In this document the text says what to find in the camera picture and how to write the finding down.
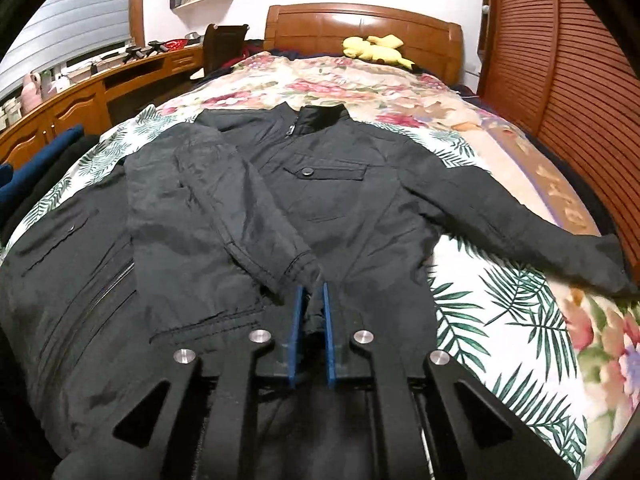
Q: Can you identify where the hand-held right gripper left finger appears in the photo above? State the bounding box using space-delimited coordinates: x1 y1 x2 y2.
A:
52 285 313 480

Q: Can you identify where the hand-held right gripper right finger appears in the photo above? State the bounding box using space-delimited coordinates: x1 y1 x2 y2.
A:
320 282 576 480

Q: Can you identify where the black nylon jacket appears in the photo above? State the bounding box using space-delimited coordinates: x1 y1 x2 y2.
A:
125 101 640 480

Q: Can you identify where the dark matte zipper jacket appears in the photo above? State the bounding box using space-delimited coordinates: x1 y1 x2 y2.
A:
0 165 261 461

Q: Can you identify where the leaf print sheet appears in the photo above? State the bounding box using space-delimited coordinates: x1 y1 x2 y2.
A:
0 105 591 478

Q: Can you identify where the floral quilt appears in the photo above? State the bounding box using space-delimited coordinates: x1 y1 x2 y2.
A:
155 54 640 466

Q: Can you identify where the yellow plush toy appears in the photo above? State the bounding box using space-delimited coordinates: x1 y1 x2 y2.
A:
341 35 416 68

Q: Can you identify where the black cloth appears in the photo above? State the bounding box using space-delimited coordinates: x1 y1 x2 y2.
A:
0 134 121 246

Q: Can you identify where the dark wooden chair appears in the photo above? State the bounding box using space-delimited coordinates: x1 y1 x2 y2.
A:
202 24 249 78

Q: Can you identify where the wooden headboard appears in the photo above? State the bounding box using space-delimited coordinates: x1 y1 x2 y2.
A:
264 4 463 86

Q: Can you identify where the blue cloth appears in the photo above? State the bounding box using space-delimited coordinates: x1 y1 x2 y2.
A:
0 127 83 211

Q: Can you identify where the wooden desk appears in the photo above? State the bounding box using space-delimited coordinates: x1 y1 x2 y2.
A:
0 42 206 171

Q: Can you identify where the pink bottle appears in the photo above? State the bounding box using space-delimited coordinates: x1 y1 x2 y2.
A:
22 72 42 111

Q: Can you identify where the wooden louvered wardrobe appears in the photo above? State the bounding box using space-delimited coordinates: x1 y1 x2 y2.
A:
477 0 640 271

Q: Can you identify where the grey window blind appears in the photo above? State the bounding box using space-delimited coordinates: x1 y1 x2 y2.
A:
0 0 133 103

